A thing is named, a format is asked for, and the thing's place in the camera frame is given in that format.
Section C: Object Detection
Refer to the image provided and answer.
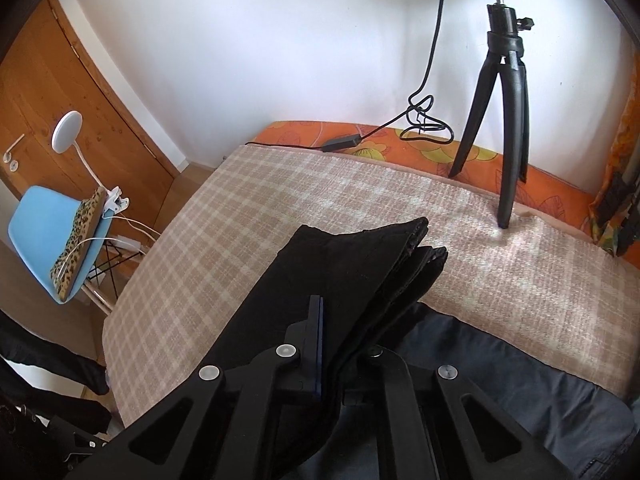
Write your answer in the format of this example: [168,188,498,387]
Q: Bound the black pants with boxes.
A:
[199,216,449,480]

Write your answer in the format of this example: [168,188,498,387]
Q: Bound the white power strip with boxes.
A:
[110,235,146,254]

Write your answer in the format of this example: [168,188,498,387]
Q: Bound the beige plaid bed blanket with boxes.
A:
[103,145,639,422]

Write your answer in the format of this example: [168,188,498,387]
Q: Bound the leopard print cushion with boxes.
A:
[50,188,107,301]

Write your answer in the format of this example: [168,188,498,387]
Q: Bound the dark grey folded garment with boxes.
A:
[299,301,639,480]

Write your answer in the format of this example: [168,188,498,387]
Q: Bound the light blue chair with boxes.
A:
[8,185,113,314]

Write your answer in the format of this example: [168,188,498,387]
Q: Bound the orange floral bed sheet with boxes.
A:
[254,122,592,234]

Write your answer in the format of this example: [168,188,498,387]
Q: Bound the white clip lamp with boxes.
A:
[51,110,130,214]

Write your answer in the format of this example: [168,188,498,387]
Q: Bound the black mini tripod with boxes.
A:
[447,0,535,230]

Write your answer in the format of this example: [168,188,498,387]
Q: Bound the wooden door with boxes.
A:
[1,0,178,222]

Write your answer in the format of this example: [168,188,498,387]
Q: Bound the black ring light cable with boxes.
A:
[244,0,456,154]

